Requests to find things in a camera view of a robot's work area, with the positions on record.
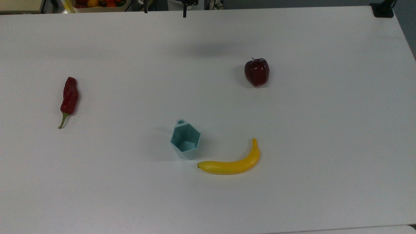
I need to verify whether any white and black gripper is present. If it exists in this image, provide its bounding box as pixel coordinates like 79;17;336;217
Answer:
143;0;199;18

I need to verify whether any light teal hexagonal mug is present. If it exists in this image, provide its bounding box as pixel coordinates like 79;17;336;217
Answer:
170;119;201;161

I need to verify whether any beige bowl of fruit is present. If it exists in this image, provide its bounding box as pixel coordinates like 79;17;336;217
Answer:
71;0;131;13

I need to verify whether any dark red apple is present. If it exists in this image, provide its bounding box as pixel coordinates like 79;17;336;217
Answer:
244;58;270;87

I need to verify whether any red chili pepper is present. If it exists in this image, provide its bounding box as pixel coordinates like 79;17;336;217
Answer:
58;77;79;129

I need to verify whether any beige box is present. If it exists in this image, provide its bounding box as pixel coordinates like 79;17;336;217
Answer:
0;0;45;14

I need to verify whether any yellow banana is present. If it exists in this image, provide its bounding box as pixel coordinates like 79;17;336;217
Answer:
197;138;261;175

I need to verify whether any black camera stand base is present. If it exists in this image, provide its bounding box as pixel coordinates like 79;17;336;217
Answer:
370;0;397;18

